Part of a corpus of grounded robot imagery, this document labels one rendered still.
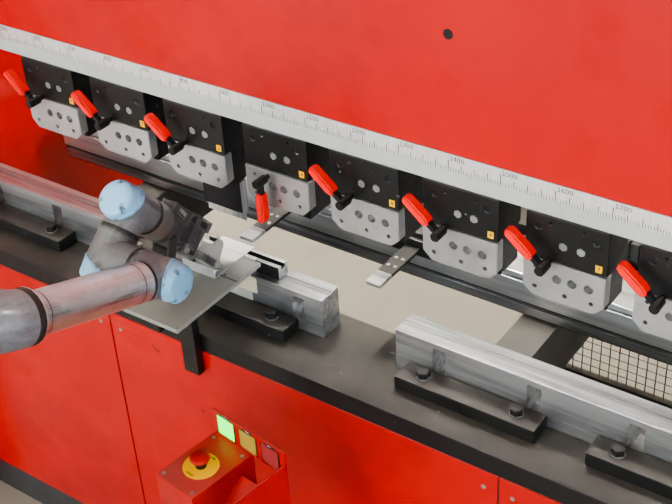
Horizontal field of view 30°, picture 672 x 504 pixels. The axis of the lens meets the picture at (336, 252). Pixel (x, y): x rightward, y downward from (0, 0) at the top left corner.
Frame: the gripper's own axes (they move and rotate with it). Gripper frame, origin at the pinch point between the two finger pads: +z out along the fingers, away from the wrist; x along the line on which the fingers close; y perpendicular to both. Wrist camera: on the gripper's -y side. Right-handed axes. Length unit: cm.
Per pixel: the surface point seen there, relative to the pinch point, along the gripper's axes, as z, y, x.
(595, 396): 7, 3, -83
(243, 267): 3.0, 2.4, -6.7
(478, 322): 158, 30, 5
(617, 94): -41, 41, -84
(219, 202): -2.7, 12.6, 1.3
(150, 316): -11.6, -14.6, -1.1
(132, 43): -29.9, 32.2, 16.3
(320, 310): 8.3, 0.2, -24.3
